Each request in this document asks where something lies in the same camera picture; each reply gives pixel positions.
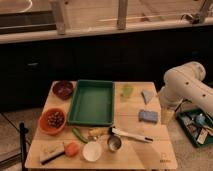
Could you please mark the grey triangular cloth piece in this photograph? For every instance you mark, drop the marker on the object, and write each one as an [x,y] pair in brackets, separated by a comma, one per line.
[147,95]

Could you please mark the black stand post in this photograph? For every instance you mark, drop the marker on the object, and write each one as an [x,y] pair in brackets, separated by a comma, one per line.
[23,149]

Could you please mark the green plastic tray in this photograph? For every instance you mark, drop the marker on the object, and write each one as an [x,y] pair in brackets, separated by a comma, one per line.
[92,103]

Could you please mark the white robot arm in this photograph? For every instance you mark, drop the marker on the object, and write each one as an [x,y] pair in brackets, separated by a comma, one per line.
[184,82]

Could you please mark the green translucent cup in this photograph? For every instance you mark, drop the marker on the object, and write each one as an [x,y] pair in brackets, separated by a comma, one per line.
[127,90]

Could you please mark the yellow corn cob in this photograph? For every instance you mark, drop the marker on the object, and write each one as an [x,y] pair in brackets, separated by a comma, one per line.
[97,132]

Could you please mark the green bin with clutter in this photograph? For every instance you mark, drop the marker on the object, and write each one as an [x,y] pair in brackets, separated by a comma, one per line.
[192,122]

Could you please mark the orange bowl with nuts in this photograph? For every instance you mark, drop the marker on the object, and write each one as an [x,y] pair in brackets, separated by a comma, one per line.
[52,121]

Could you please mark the orange carrot piece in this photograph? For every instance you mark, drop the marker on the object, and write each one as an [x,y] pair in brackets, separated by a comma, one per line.
[71,149]

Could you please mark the dark red bowl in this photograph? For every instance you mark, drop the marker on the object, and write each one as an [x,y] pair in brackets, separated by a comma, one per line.
[63,89]

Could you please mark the metal cup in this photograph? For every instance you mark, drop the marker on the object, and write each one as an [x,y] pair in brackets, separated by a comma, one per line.
[114,143]

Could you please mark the wooden block with knife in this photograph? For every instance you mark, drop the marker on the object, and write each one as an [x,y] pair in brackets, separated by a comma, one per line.
[50,152]

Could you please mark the green chili pepper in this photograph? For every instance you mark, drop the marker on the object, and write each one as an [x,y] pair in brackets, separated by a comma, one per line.
[78,134]

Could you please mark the blue sponge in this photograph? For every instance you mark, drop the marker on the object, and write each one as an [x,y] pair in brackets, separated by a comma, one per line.
[148,116]

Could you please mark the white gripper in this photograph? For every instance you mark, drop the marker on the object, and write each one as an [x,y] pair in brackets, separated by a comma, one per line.
[166,115]

